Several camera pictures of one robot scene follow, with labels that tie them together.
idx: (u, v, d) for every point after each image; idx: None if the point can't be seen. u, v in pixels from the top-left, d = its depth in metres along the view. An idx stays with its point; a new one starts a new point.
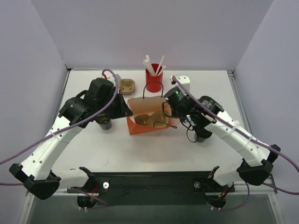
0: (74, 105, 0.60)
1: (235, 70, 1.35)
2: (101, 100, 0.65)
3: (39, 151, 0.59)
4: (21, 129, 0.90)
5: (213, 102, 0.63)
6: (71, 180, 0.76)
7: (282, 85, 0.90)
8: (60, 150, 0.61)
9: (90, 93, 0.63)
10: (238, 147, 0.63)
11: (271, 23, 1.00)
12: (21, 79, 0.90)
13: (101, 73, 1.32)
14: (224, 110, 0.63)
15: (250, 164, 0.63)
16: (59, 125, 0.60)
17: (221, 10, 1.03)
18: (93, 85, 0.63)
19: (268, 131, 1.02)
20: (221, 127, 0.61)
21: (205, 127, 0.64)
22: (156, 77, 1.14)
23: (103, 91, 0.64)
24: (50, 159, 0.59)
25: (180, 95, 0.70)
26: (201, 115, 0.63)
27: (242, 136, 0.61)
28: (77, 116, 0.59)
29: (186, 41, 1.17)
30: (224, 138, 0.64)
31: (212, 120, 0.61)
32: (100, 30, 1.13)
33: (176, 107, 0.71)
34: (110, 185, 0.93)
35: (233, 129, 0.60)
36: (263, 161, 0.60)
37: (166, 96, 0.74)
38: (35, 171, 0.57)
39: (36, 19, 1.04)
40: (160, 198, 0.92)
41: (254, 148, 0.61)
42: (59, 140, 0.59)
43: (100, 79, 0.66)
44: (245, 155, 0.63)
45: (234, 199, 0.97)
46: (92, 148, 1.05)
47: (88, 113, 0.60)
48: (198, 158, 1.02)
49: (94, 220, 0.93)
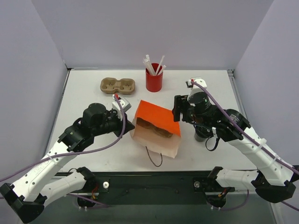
0: (73, 133, 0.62)
1: (236, 69, 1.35)
2: (97, 124, 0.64)
3: (33, 172, 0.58)
4: (21, 129, 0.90)
5: (241, 117, 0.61)
6: (64, 191, 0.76)
7: (283, 85, 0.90)
8: (53, 173, 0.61)
9: (85, 120, 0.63)
10: (260, 165, 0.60)
11: (272, 23, 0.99)
12: (21, 78, 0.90)
13: (101, 72, 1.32)
14: (251, 126, 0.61)
15: (269, 182, 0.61)
16: (57, 149, 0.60)
17: (222, 10, 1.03)
18: (85, 115, 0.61)
19: (267, 130, 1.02)
20: (246, 144, 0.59)
21: (230, 141, 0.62)
22: (157, 77, 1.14)
23: (97, 118, 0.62)
24: (43, 181, 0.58)
25: (207, 103, 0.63)
26: (227, 129, 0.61)
27: (267, 155, 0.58)
28: (75, 144, 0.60)
29: (186, 40, 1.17)
30: (247, 154, 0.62)
31: (239, 137, 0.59)
32: (100, 30, 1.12)
33: (200, 115, 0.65)
34: (110, 184, 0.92)
35: (259, 147, 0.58)
36: (287, 182, 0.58)
37: (190, 101, 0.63)
38: (26, 192, 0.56)
39: (36, 19, 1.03)
40: (161, 198, 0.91)
41: (279, 168, 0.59)
42: (55, 164, 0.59)
43: (92, 105, 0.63)
44: (266, 173, 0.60)
45: (235, 199, 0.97)
46: (92, 148, 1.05)
47: (85, 141, 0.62)
48: (197, 157, 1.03)
49: (94, 219, 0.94)
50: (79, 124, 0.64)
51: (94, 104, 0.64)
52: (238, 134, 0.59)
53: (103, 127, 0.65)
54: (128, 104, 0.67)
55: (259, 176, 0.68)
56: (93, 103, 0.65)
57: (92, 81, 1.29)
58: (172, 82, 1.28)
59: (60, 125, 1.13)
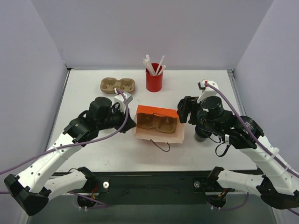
0: (79, 125, 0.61)
1: (235, 69, 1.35)
2: (103, 118, 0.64)
3: (38, 163, 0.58)
4: (21, 129, 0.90)
5: (254, 124, 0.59)
6: (66, 187, 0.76)
7: (283, 85, 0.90)
8: (58, 165, 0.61)
9: (90, 113, 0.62)
10: (270, 174, 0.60)
11: (272, 23, 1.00)
12: (21, 78, 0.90)
13: (101, 72, 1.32)
14: (264, 134, 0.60)
15: (277, 190, 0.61)
16: (62, 140, 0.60)
17: (222, 10, 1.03)
18: (92, 107, 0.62)
19: (267, 131, 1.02)
20: (259, 153, 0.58)
21: (242, 149, 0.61)
22: (157, 77, 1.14)
23: (103, 111, 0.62)
24: (47, 173, 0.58)
25: (221, 109, 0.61)
26: (241, 136, 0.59)
27: (279, 164, 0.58)
28: (81, 135, 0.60)
29: (185, 40, 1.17)
30: (258, 162, 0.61)
31: (253, 146, 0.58)
32: (100, 30, 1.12)
33: (212, 121, 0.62)
34: (110, 184, 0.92)
35: (272, 157, 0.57)
36: (296, 192, 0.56)
37: (204, 107, 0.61)
38: (31, 183, 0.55)
39: (36, 18, 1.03)
40: (161, 197, 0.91)
41: (289, 178, 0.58)
42: (60, 155, 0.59)
43: (98, 98, 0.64)
44: (276, 182, 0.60)
45: (234, 199, 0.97)
46: (92, 148, 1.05)
47: (90, 133, 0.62)
48: (197, 158, 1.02)
49: (94, 219, 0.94)
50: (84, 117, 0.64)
51: (100, 98, 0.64)
52: (252, 143, 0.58)
53: (107, 121, 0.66)
54: (130, 96, 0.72)
55: (264, 181, 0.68)
56: (99, 96, 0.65)
57: (92, 81, 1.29)
58: (172, 81, 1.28)
59: (60, 125, 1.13)
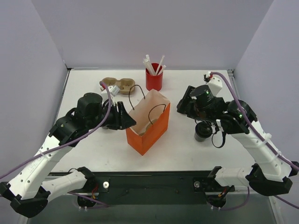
0: (64, 125, 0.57)
1: (236, 69, 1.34)
2: (92, 116, 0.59)
3: (27, 170, 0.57)
4: (20, 130, 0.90)
5: (248, 108, 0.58)
6: (66, 188, 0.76)
7: (283, 85, 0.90)
8: (49, 169, 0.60)
9: (79, 110, 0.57)
10: (261, 161, 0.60)
11: (272, 22, 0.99)
12: (20, 79, 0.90)
13: (101, 72, 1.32)
14: (257, 119, 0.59)
15: (266, 177, 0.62)
16: (49, 144, 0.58)
17: (222, 10, 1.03)
18: (80, 104, 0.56)
19: (267, 131, 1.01)
20: (252, 138, 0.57)
21: (234, 134, 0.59)
22: (157, 77, 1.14)
23: (92, 109, 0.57)
24: (38, 178, 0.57)
25: (210, 96, 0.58)
26: (234, 121, 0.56)
27: (270, 150, 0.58)
28: (67, 137, 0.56)
29: (186, 40, 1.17)
30: (250, 149, 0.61)
31: (245, 131, 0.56)
32: (100, 30, 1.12)
33: (202, 108, 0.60)
34: (110, 184, 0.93)
35: (264, 143, 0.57)
36: (285, 179, 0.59)
37: (192, 95, 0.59)
38: (22, 191, 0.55)
39: (36, 19, 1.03)
40: (161, 197, 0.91)
41: (279, 164, 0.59)
42: (48, 160, 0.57)
43: (87, 94, 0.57)
44: (266, 170, 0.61)
45: (233, 199, 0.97)
46: (92, 147, 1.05)
47: (78, 133, 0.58)
48: (197, 157, 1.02)
49: (94, 219, 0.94)
50: (72, 115, 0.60)
51: (89, 94, 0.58)
52: (245, 128, 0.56)
53: (98, 119, 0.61)
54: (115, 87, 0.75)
55: (253, 170, 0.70)
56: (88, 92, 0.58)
57: (92, 81, 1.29)
58: (172, 81, 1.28)
59: None
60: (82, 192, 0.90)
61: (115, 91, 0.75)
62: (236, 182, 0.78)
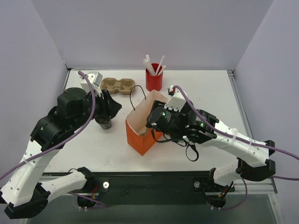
0: (45, 127, 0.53)
1: (236, 70, 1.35)
2: (75, 115, 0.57)
3: (15, 178, 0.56)
4: (20, 129, 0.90)
5: (207, 115, 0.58)
6: (66, 188, 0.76)
7: (283, 85, 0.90)
8: (38, 174, 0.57)
9: (60, 109, 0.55)
10: (240, 153, 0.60)
11: (272, 23, 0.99)
12: (20, 79, 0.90)
13: (101, 73, 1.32)
14: (218, 120, 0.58)
15: (251, 165, 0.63)
16: (31, 150, 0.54)
17: (222, 10, 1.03)
18: (60, 102, 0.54)
19: (267, 131, 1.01)
20: (222, 139, 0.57)
21: (206, 142, 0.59)
22: (156, 77, 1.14)
23: (74, 106, 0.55)
24: (28, 185, 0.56)
25: (167, 116, 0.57)
26: (199, 132, 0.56)
27: (243, 142, 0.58)
28: (49, 141, 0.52)
29: (186, 40, 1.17)
30: (224, 148, 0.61)
31: (212, 136, 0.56)
32: (100, 30, 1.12)
33: (166, 130, 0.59)
34: (110, 184, 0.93)
35: (234, 138, 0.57)
36: (266, 161, 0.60)
37: (150, 122, 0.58)
38: (13, 199, 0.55)
39: (36, 19, 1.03)
40: (161, 197, 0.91)
41: (256, 150, 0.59)
42: (33, 166, 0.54)
43: (66, 93, 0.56)
44: (248, 159, 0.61)
45: (231, 199, 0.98)
46: (92, 147, 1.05)
47: (63, 133, 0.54)
48: (197, 158, 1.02)
49: (94, 219, 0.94)
50: (54, 115, 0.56)
51: (68, 91, 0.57)
52: (211, 133, 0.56)
53: (85, 115, 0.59)
54: (97, 75, 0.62)
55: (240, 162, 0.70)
56: (69, 88, 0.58)
57: None
58: (172, 82, 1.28)
59: None
60: (84, 192, 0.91)
61: (98, 80, 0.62)
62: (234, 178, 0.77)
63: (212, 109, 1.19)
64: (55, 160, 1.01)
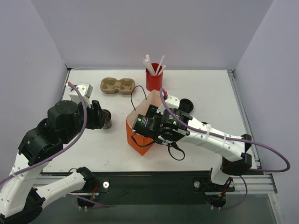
0: (32, 141, 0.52)
1: (236, 69, 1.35)
2: (65, 128, 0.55)
3: (5, 190, 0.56)
4: (20, 130, 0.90)
5: (180, 113, 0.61)
6: (63, 192, 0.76)
7: (283, 85, 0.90)
8: (28, 185, 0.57)
9: (50, 122, 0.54)
10: (216, 149, 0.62)
11: (272, 22, 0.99)
12: (20, 79, 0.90)
13: (101, 72, 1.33)
14: (192, 117, 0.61)
15: (230, 160, 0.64)
16: (19, 164, 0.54)
17: (221, 10, 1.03)
18: (51, 115, 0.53)
19: (267, 131, 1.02)
20: (195, 136, 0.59)
21: (181, 139, 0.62)
22: (157, 76, 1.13)
23: (64, 120, 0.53)
24: (18, 197, 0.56)
25: (143, 121, 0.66)
26: (173, 130, 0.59)
27: (217, 137, 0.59)
28: (35, 155, 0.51)
29: (185, 40, 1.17)
30: (201, 145, 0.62)
31: (186, 133, 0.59)
32: (100, 30, 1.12)
33: (146, 134, 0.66)
34: (110, 184, 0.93)
35: (208, 134, 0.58)
36: (243, 155, 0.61)
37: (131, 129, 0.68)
38: (4, 209, 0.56)
39: (35, 19, 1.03)
40: (161, 197, 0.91)
41: (231, 144, 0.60)
42: (21, 180, 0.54)
43: (58, 105, 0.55)
44: (225, 154, 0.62)
45: (231, 199, 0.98)
46: (93, 147, 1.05)
47: (51, 148, 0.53)
48: (197, 157, 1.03)
49: (94, 219, 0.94)
50: (44, 128, 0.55)
51: (61, 103, 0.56)
52: (184, 130, 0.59)
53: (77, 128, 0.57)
54: (88, 87, 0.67)
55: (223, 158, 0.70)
56: (61, 101, 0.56)
57: (92, 81, 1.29)
58: (172, 81, 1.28)
59: None
60: (83, 192, 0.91)
61: (89, 92, 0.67)
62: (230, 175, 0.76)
63: (212, 109, 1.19)
64: (55, 160, 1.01)
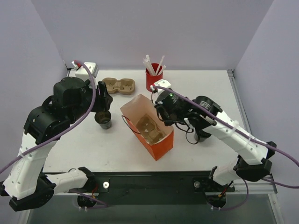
0: (39, 118, 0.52)
1: (236, 69, 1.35)
2: (71, 105, 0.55)
3: (15, 171, 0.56)
4: (20, 129, 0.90)
5: (211, 102, 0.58)
6: (68, 185, 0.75)
7: (282, 85, 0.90)
8: (39, 166, 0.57)
9: (55, 99, 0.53)
10: (237, 147, 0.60)
11: (272, 23, 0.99)
12: (20, 79, 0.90)
13: (101, 72, 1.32)
14: (222, 110, 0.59)
15: (247, 162, 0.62)
16: (27, 144, 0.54)
17: (221, 10, 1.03)
18: (56, 90, 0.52)
19: (266, 131, 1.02)
20: (221, 129, 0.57)
21: (204, 128, 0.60)
22: (157, 77, 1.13)
23: (70, 97, 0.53)
24: (29, 178, 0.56)
25: (174, 98, 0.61)
26: (200, 116, 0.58)
27: (242, 136, 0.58)
28: (42, 133, 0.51)
29: (186, 40, 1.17)
30: (223, 139, 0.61)
31: (212, 123, 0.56)
32: (100, 30, 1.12)
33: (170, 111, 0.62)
34: (110, 184, 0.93)
35: (233, 130, 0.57)
36: (263, 160, 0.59)
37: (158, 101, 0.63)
38: (16, 192, 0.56)
39: (36, 20, 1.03)
40: (160, 197, 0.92)
41: (254, 147, 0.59)
42: (31, 160, 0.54)
43: (63, 80, 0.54)
44: (244, 154, 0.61)
45: (232, 199, 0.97)
46: (93, 147, 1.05)
47: (58, 125, 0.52)
48: (198, 157, 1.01)
49: (94, 219, 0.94)
50: (49, 105, 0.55)
51: (67, 80, 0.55)
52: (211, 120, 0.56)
53: (83, 106, 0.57)
54: (95, 65, 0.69)
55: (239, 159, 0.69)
56: (67, 77, 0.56)
57: None
58: (172, 82, 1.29)
59: None
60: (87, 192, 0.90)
61: (96, 70, 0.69)
62: (231, 175, 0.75)
63: None
64: (56, 160, 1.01)
